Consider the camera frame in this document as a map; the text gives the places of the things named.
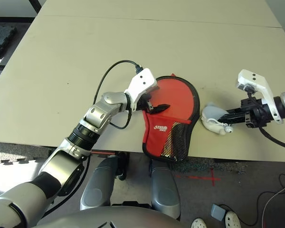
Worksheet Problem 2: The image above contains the grey robot leg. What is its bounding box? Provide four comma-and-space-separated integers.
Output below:
80, 153, 130, 211
149, 159, 181, 220

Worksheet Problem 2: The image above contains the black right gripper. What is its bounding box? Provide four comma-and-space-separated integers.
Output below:
224, 97, 274, 129

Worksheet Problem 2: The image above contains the grey right robot leg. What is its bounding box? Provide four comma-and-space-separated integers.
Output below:
149, 159, 181, 220

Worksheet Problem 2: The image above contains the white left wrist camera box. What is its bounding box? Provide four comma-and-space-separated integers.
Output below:
123, 68, 160, 112

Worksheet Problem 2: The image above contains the speckled grey foam mat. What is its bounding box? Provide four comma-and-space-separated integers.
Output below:
0, 141, 52, 166

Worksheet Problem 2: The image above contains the grey floor cable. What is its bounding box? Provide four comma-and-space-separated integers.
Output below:
261, 171, 285, 225

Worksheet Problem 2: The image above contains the dark framed side table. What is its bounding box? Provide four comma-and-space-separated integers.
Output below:
0, 0, 47, 23

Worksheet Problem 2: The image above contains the red black paddle case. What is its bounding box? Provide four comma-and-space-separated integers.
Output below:
142, 73, 201, 163

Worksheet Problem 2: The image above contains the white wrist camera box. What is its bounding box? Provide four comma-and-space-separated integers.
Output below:
123, 68, 160, 112
235, 69, 285, 124

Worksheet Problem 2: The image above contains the black foam floor mat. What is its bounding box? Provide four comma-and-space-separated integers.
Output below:
0, 25, 17, 59

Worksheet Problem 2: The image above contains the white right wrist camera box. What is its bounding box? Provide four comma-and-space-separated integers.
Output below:
235, 69, 285, 124

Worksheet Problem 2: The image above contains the black floor cable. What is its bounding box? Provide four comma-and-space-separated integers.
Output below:
218, 174, 285, 227

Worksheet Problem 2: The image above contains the grey foot pedal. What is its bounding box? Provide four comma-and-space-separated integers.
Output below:
210, 203, 226, 220

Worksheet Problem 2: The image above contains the grey white plush toy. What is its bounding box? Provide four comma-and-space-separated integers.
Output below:
201, 101, 234, 136

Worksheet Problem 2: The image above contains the black left wrist camera cable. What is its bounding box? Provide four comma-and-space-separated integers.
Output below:
93, 60, 144, 130

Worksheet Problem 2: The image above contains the grey robot torso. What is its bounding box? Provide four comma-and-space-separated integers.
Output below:
35, 205, 188, 228

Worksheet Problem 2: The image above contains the grey left robot leg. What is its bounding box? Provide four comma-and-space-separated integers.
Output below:
80, 153, 130, 211

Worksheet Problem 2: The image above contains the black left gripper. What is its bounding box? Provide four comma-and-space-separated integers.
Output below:
140, 94, 170, 114

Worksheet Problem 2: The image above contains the white pull cord loop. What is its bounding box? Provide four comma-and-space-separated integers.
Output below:
210, 118, 229, 127

